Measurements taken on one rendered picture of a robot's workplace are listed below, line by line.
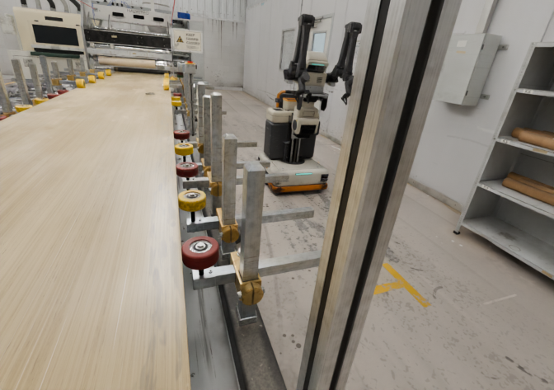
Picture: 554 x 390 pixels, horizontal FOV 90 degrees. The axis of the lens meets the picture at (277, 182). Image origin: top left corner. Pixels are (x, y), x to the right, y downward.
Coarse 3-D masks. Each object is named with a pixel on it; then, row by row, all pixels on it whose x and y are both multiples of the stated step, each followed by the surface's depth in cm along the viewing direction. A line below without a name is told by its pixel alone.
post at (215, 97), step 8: (216, 96) 92; (216, 104) 93; (216, 112) 94; (216, 120) 95; (216, 128) 96; (216, 136) 97; (216, 144) 98; (216, 152) 100; (216, 160) 101; (216, 168) 102; (216, 176) 103; (216, 200) 108; (216, 208) 109
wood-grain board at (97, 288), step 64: (0, 128) 127; (64, 128) 136; (128, 128) 146; (0, 192) 76; (64, 192) 79; (128, 192) 82; (0, 256) 54; (64, 256) 56; (128, 256) 57; (0, 320) 42; (64, 320) 43; (128, 320) 44; (0, 384) 34; (64, 384) 35; (128, 384) 36
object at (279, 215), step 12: (216, 216) 90; (240, 216) 91; (264, 216) 93; (276, 216) 94; (288, 216) 96; (300, 216) 98; (312, 216) 100; (192, 228) 85; (204, 228) 87; (216, 228) 88
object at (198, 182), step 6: (270, 174) 118; (276, 174) 119; (282, 174) 119; (288, 174) 120; (192, 180) 106; (198, 180) 107; (204, 180) 107; (240, 180) 112; (270, 180) 117; (276, 180) 118; (282, 180) 119; (288, 180) 120; (186, 186) 105; (192, 186) 106; (198, 186) 107; (204, 186) 108
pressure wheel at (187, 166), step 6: (186, 162) 106; (192, 162) 107; (180, 168) 101; (186, 168) 101; (192, 168) 102; (198, 168) 105; (180, 174) 101; (186, 174) 101; (192, 174) 102; (186, 180) 106
